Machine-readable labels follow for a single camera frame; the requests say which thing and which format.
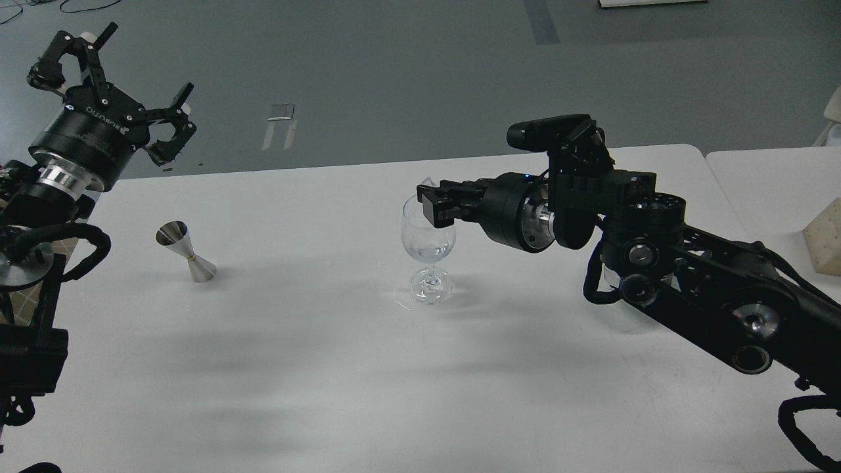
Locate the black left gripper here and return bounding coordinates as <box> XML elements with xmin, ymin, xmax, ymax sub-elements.
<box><xmin>26</xmin><ymin>22</ymin><xmax>198</xmax><ymax>192</ymax></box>

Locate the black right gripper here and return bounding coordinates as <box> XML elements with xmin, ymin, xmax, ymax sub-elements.
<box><xmin>417</xmin><ymin>173</ymin><xmax>555</xmax><ymax>254</ymax></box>

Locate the steel double jigger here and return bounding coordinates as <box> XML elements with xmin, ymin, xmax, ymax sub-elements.
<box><xmin>155</xmin><ymin>221</ymin><xmax>217</xmax><ymax>282</ymax></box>

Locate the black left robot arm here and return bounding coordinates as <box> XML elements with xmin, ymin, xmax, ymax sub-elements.
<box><xmin>1</xmin><ymin>23</ymin><xmax>197</xmax><ymax>427</ymax></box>

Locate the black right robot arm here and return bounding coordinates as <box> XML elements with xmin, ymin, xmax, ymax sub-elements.
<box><xmin>417</xmin><ymin>114</ymin><xmax>840</xmax><ymax>472</ymax></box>

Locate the clear wine glass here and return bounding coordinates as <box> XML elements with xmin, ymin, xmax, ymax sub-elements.
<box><xmin>401</xmin><ymin>196</ymin><xmax>457</xmax><ymax>305</ymax></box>

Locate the beige foam block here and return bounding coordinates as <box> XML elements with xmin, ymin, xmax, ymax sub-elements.
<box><xmin>802</xmin><ymin>198</ymin><xmax>840</xmax><ymax>277</ymax></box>

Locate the grey office chair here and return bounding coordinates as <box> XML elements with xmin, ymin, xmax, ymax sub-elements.
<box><xmin>811</xmin><ymin>86</ymin><xmax>840</xmax><ymax>147</ymax></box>

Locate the black floor cable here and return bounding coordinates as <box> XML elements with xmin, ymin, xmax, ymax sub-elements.
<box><xmin>0</xmin><ymin>0</ymin><xmax>122</xmax><ymax>24</ymax></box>

